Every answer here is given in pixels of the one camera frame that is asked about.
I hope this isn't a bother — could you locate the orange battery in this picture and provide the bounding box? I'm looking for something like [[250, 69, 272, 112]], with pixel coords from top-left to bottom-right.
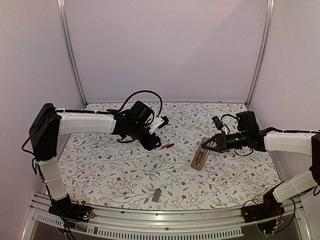
[[161, 143, 170, 149]]

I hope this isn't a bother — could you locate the beige remote control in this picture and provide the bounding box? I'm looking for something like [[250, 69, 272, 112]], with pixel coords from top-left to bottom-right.
[[190, 137, 210, 171]]

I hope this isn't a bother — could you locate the beige battery cover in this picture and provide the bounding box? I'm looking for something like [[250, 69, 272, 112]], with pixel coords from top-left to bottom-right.
[[151, 188, 162, 203]]

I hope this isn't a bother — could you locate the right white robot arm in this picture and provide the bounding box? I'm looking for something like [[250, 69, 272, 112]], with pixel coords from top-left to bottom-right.
[[201, 111, 320, 218]]

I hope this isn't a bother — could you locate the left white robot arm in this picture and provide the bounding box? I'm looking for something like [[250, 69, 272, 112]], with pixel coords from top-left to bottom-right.
[[26, 100, 169, 217]]

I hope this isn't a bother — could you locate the floral patterned table mat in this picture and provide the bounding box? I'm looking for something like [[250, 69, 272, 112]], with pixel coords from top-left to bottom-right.
[[58, 103, 282, 211]]

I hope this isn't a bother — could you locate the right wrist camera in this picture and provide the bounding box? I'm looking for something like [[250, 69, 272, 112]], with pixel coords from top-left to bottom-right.
[[212, 116, 230, 134]]

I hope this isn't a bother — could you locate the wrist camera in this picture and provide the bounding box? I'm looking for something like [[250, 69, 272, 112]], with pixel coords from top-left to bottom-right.
[[212, 116, 230, 134], [149, 116, 169, 134]]

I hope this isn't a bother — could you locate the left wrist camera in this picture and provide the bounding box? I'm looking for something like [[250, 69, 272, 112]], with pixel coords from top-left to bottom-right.
[[149, 116, 169, 134]]

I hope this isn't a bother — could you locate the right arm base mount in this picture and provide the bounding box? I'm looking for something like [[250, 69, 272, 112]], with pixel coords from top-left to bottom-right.
[[240, 189, 285, 223]]

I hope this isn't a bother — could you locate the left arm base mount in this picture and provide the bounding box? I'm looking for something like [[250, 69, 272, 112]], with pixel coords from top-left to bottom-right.
[[48, 194, 95, 222]]

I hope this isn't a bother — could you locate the front aluminium rail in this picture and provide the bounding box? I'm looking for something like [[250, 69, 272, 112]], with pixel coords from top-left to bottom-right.
[[21, 194, 313, 240]]

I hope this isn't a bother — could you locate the right aluminium frame post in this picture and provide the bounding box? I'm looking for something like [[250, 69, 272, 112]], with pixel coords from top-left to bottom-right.
[[245, 0, 275, 108]]

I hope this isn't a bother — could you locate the aluminium frame post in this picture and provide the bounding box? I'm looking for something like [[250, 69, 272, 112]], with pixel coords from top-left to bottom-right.
[[245, 0, 275, 108], [57, 0, 88, 107]]

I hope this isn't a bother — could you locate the left aluminium frame post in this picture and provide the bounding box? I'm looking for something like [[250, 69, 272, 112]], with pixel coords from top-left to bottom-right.
[[57, 0, 88, 107]]

